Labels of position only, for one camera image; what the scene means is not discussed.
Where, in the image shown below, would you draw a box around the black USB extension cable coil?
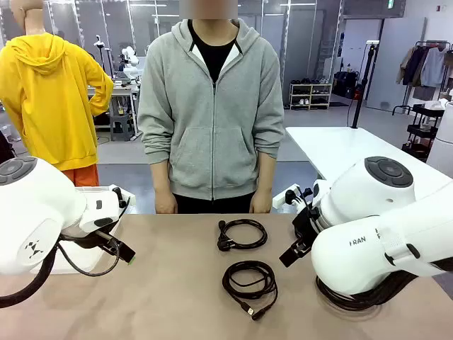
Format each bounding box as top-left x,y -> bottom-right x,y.
222,260 -> 279,322

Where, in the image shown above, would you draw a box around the black camera stand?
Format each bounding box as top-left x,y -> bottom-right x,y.
93,34 -> 116,81

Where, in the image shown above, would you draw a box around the white table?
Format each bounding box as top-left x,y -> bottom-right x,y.
285,125 -> 453,199

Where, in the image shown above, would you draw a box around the dark bags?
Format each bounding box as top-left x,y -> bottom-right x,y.
333,70 -> 362,99

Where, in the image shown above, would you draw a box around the person in orange clothes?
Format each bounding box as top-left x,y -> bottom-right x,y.
0,0 -> 115,188

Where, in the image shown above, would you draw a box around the person's right forearm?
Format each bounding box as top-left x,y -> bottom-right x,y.
150,161 -> 173,196

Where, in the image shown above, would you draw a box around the grey stool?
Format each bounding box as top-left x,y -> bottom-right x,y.
109,113 -> 136,142

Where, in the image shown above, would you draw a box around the person's right hand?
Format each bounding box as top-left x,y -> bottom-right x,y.
154,191 -> 178,215

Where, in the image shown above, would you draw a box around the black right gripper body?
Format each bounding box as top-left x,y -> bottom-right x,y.
292,208 -> 322,249

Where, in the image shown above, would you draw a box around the person in grey hoodie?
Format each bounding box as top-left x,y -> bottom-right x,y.
137,0 -> 286,215

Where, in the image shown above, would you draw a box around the thin black camera cable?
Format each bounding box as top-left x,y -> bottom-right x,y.
285,187 -> 319,220
56,237 -> 123,278

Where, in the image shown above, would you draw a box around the black tripod pole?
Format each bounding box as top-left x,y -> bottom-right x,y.
350,40 -> 380,129

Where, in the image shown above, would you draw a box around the black power cable coil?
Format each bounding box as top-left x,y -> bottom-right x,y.
216,218 -> 269,253

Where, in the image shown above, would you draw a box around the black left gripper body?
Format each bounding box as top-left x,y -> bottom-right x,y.
60,229 -> 120,251

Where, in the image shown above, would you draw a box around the black utility cart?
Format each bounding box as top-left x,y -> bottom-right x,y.
401,103 -> 445,162

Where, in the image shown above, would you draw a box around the white workbench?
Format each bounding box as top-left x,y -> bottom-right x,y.
86,83 -> 142,141

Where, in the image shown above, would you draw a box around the black clothes rack with garments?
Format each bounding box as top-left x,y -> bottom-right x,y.
395,40 -> 453,115

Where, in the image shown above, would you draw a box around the person's left forearm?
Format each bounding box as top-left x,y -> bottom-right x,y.
254,152 -> 277,194

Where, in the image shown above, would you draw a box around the person's left hand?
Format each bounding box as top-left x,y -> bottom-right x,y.
249,189 -> 273,215

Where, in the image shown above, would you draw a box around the thick black arm hose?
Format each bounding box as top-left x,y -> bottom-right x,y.
0,244 -> 59,310

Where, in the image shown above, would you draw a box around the white shoe rack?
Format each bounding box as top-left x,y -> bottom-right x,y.
289,81 -> 333,111

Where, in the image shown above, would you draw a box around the thick black cable bundle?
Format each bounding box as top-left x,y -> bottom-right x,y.
314,260 -> 453,312

